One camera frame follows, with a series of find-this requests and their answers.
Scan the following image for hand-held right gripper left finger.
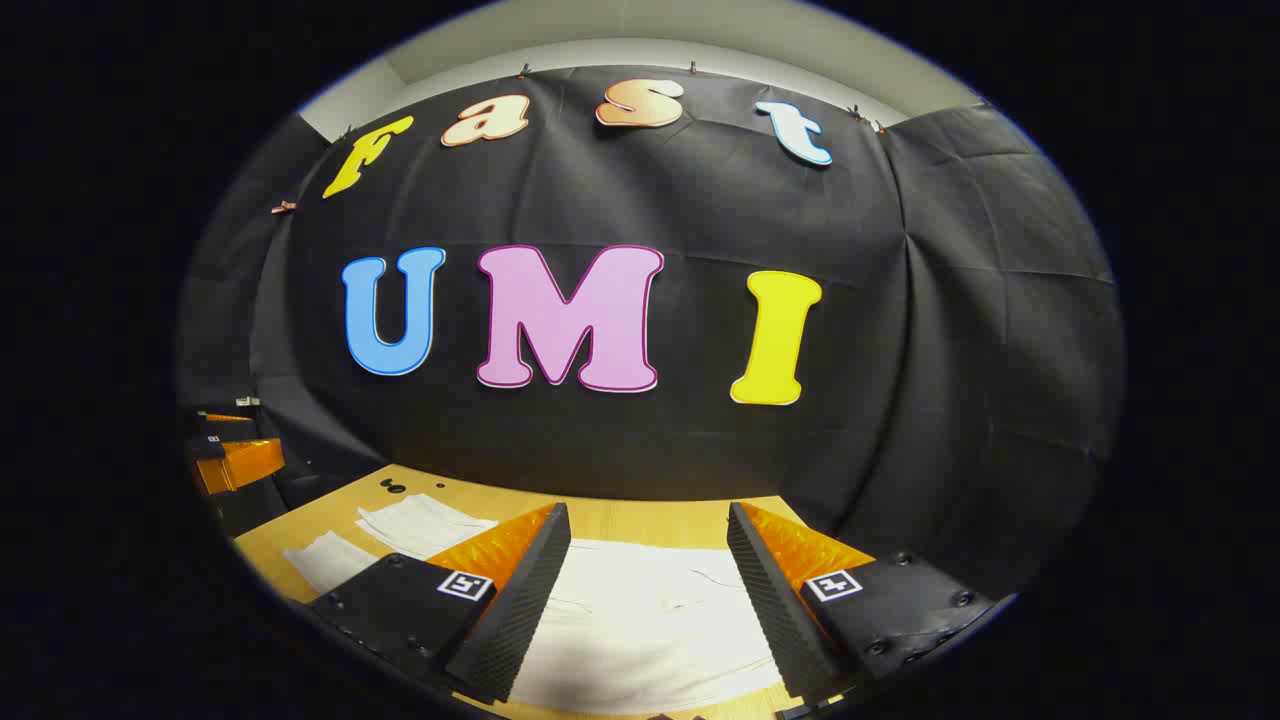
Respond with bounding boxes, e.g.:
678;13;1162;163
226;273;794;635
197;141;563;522
310;502;572;705

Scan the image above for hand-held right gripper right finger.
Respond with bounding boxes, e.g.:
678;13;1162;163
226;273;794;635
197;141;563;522
726;501;999;702

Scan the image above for white jeans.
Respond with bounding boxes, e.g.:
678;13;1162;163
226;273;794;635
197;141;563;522
283;493;801;716

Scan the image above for black backdrop cloth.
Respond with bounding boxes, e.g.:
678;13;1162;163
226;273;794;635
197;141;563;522
178;62;1126;601

